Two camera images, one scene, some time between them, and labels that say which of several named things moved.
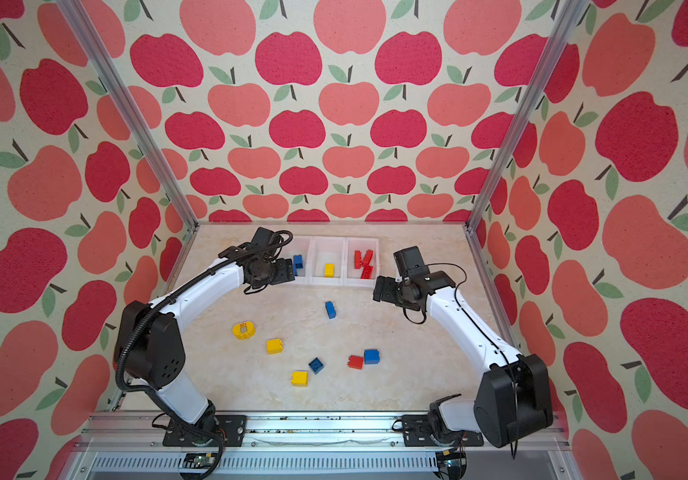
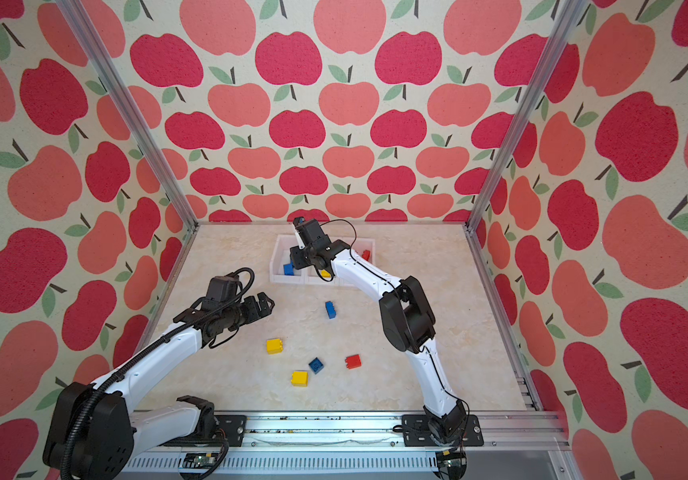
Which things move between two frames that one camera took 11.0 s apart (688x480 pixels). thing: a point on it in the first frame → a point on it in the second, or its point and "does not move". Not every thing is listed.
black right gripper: (382, 289) → (296, 261)
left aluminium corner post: (130, 112) does not move
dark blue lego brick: (316, 365) does not move
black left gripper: (286, 273) → (254, 312)
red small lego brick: (355, 362) does not move
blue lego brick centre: (331, 312) does not move
